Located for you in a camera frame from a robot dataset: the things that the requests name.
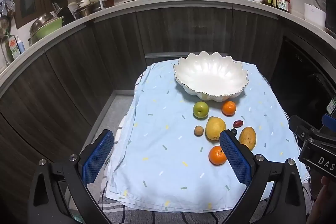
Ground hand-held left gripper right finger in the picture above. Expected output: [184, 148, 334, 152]
[219, 130, 314, 224]

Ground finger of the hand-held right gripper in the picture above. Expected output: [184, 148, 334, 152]
[289, 115, 319, 144]
[322, 113, 336, 127]

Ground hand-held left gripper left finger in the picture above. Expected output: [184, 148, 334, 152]
[28, 129, 114, 224]

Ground orange tangerine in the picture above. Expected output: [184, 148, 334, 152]
[222, 101, 237, 116]
[209, 145, 227, 166]

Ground yellow mango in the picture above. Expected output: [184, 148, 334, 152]
[238, 126, 257, 151]

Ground yellow lemon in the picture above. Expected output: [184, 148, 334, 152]
[205, 117, 227, 141]

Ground green apple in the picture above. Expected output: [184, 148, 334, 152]
[193, 101, 210, 119]

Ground white scalloped ceramic bowl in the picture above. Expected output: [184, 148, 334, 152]
[174, 51, 249, 103]

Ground person's right hand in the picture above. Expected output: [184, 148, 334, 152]
[307, 182, 336, 224]

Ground black built-in dishwasher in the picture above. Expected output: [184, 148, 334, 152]
[270, 35, 336, 130]

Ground light blue patterned tablecloth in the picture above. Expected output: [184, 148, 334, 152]
[105, 59, 310, 212]

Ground dark wood base cabinets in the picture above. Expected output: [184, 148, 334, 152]
[0, 6, 289, 224]

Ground white box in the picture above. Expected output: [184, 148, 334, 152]
[304, 3, 326, 28]

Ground green plastic basin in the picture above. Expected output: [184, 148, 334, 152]
[29, 15, 65, 41]

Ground blue plastic bottle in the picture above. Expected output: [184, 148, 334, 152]
[16, 35, 26, 54]

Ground green dish soap bottle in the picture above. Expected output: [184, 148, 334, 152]
[4, 34, 21, 60]

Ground steel pot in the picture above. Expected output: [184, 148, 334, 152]
[76, 5, 101, 17]

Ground steel mixing bowl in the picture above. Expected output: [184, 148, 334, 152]
[29, 13, 54, 35]

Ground black utensil holder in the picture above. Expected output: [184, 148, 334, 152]
[52, 2, 75, 24]

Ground white kitchen countertop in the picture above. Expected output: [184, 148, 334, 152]
[0, 0, 336, 88]

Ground metal colander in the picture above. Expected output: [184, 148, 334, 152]
[0, 0, 16, 30]

